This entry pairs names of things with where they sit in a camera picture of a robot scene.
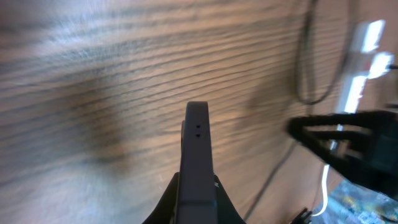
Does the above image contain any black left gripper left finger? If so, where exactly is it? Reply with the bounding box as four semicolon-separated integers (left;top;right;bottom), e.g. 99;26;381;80
142;172;179;224

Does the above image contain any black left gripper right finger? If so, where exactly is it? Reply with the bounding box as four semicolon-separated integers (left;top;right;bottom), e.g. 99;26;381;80
214;174;246;224

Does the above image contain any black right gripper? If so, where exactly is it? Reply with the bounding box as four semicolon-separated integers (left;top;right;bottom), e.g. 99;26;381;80
286;110;397;199

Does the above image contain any blue Galaxy smartphone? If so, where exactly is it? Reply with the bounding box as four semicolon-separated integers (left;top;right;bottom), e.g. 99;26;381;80
175;101;218;224

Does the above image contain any white power strip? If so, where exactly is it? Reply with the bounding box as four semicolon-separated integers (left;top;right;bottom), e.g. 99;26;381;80
335;19;394;113

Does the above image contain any white power strip cord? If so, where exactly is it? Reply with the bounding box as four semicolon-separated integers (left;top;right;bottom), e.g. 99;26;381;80
310;163;331;217

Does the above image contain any black charger cable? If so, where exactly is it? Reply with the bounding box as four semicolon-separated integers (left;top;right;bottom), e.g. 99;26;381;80
242;0;358;222

